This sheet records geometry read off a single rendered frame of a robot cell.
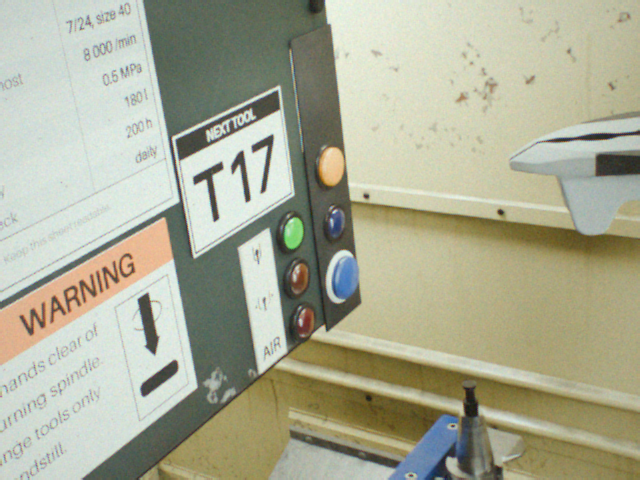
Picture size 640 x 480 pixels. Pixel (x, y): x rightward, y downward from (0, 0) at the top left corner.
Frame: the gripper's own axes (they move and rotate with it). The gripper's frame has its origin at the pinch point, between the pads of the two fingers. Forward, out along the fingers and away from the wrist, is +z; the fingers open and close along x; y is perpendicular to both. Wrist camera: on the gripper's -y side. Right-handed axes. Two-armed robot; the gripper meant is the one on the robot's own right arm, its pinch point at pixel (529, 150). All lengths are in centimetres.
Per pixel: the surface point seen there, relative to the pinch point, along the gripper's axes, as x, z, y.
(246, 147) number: -6.4, 16.8, -4.0
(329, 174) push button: -0.7, 12.8, 0.2
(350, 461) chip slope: 86, 23, 85
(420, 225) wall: 79, 7, 38
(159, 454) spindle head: -16.0, 22.6, 10.1
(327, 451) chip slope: 89, 27, 85
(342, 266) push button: -0.5, 12.6, 6.8
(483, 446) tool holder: 31, 2, 45
